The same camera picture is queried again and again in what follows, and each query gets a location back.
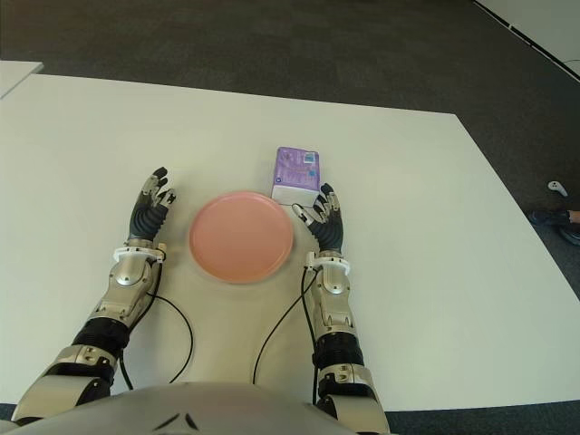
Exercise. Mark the purple tissue paper pack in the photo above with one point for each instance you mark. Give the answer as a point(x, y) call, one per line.
point(295, 170)

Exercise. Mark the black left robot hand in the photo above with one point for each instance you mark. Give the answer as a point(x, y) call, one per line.
point(145, 222)

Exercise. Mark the pink round plate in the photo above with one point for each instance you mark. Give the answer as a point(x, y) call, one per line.
point(240, 240)

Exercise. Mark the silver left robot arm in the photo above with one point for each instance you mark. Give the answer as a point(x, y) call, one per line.
point(122, 294)

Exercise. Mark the dark shoe of person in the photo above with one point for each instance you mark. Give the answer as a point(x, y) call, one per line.
point(555, 221)

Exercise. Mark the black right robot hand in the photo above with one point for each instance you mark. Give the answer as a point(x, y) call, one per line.
point(330, 231)

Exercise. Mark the grey robot torso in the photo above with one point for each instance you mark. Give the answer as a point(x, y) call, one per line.
point(181, 412)

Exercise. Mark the white neighbouring table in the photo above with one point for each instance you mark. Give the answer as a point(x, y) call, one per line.
point(16, 74)

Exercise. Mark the white handheld controller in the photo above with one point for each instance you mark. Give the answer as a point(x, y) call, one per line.
point(557, 187)

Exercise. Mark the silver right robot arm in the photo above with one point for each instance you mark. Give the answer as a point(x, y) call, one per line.
point(337, 326)

